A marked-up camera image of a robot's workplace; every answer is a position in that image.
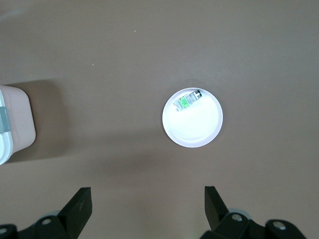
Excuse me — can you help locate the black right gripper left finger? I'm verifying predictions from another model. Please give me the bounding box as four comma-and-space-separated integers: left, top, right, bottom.
0, 187, 93, 239

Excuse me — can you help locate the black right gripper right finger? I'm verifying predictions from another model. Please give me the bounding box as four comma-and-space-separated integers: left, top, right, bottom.
200, 186, 306, 239

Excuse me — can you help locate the white round dish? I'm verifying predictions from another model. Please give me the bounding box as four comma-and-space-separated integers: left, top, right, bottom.
161, 87, 224, 148

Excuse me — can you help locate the white lidded storage box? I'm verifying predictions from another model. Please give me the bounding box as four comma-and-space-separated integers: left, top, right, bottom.
0, 85, 37, 166

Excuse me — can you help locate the green push button switch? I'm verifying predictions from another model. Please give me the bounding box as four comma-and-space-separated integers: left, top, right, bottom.
173, 90, 203, 112

